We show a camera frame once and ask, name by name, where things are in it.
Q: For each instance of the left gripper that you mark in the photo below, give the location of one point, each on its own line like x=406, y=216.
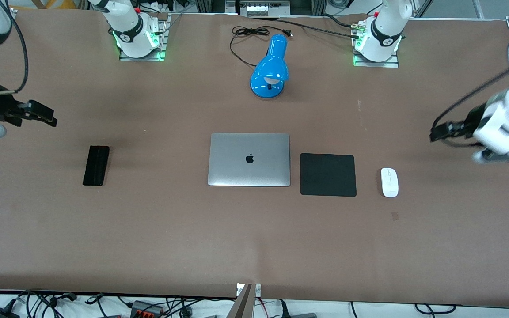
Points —
x=470, y=121

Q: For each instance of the black smartphone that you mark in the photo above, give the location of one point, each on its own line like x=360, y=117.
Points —
x=96, y=165

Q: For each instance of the white computer mouse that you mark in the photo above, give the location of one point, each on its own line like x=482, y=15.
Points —
x=389, y=182

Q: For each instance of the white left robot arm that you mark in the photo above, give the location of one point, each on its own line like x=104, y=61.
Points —
x=385, y=35

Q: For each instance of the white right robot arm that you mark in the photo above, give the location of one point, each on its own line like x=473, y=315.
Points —
x=133, y=31

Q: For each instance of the black mouse pad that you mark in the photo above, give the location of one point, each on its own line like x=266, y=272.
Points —
x=328, y=175

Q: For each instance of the brown table cover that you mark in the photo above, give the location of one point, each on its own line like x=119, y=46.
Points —
x=148, y=243

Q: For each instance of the blue desk lamp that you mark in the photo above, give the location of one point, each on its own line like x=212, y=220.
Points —
x=270, y=66

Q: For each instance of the black power adapter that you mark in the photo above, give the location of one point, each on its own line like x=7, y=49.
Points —
x=1, y=313

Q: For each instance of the silver closed laptop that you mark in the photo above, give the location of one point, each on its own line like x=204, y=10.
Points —
x=249, y=159

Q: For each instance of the black connector box orange buttons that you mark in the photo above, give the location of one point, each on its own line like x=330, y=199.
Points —
x=147, y=309

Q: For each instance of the white power strip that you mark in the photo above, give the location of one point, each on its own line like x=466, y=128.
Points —
x=263, y=8

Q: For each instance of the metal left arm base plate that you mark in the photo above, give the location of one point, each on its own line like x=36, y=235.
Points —
x=376, y=64

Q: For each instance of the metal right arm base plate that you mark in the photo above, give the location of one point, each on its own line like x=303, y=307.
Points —
x=161, y=44

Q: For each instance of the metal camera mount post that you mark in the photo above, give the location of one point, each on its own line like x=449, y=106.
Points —
x=245, y=302

